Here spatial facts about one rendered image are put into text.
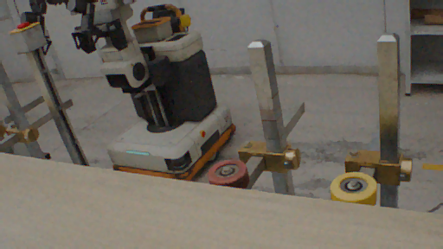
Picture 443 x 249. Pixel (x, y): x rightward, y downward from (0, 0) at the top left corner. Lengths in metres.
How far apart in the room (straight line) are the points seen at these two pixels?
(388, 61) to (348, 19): 2.80
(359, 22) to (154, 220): 2.99
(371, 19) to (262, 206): 2.91
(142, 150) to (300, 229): 1.89
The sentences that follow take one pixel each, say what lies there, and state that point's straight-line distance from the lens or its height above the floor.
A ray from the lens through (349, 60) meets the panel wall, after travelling 3.62.
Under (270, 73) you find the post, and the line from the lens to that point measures 0.80.
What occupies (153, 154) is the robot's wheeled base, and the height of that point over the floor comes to 0.25.
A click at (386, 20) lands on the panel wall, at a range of 3.45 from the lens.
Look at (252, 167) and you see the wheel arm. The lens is 0.86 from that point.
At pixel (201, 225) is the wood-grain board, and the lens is 0.67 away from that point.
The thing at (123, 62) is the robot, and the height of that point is 0.80.
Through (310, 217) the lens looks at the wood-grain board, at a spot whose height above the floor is 0.90.
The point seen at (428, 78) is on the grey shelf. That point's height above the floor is 0.14.
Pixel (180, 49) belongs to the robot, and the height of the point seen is 0.77.
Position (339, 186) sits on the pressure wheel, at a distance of 0.69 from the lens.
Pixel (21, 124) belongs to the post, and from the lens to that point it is 1.55.
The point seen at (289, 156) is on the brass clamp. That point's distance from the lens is 0.87.
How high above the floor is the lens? 1.32
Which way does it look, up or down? 31 degrees down
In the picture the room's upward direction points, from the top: 11 degrees counter-clockwise
